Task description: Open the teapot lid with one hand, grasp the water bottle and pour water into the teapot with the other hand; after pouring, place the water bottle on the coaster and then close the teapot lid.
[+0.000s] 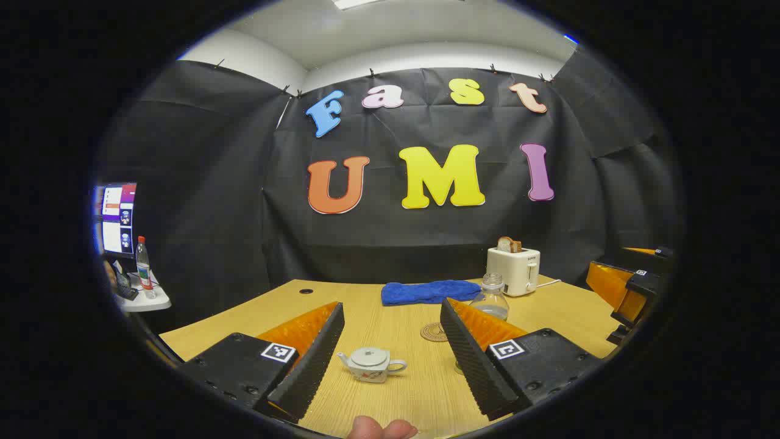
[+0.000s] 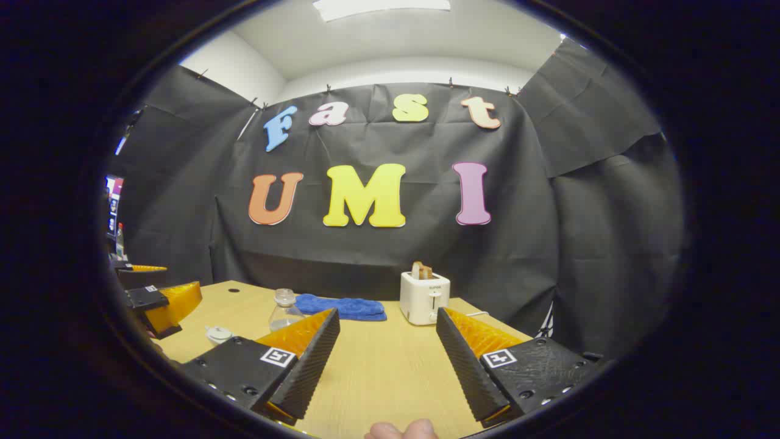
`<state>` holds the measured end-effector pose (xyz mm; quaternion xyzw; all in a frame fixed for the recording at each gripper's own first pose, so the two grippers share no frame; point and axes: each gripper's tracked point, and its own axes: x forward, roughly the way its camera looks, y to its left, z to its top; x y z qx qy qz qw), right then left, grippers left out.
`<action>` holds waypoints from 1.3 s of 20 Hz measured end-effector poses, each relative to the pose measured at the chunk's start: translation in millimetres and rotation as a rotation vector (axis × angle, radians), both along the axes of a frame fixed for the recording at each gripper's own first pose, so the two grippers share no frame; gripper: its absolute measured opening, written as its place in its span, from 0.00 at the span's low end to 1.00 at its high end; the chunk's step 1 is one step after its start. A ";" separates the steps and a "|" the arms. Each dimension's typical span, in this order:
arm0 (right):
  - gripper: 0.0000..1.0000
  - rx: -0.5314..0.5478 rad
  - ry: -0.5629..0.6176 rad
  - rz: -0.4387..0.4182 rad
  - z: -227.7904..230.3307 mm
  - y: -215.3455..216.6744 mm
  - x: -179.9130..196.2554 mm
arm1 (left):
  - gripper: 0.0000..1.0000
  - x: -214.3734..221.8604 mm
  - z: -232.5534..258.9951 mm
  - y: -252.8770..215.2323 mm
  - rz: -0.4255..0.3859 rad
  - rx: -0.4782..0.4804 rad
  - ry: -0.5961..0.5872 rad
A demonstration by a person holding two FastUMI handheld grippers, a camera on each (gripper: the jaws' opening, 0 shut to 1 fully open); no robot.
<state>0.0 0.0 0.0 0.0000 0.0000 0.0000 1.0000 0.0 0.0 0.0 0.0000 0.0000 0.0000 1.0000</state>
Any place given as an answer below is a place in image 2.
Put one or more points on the white ceramic teacup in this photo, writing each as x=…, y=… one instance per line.
x=218, y=339

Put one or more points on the black backdrop cloth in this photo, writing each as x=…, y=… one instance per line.
x=390, y=250

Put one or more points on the ceiling light panel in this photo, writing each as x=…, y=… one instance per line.
x=381, y=7

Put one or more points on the blue towel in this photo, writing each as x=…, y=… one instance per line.
x=347, y=306

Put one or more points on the brown toasted bread slice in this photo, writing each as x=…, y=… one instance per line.
x=427, y=272

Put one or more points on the clear green-label water bottle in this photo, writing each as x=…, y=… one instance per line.
x=285, y=314

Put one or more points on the white toaster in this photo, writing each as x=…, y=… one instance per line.
x=420, y=302

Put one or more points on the computer monitor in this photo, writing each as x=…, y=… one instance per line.
x=113, y=204

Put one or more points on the small red-cap drink bottle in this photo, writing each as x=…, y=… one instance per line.
x=120, y=242

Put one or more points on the pale bread slice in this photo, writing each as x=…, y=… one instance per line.
x=416, y=271

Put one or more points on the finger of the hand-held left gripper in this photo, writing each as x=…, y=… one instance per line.
x=137, y=275
x=173, y=302

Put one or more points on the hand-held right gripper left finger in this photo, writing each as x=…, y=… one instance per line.
x=311, y=366

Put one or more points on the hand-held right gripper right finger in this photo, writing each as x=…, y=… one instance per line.
x=466, y=366

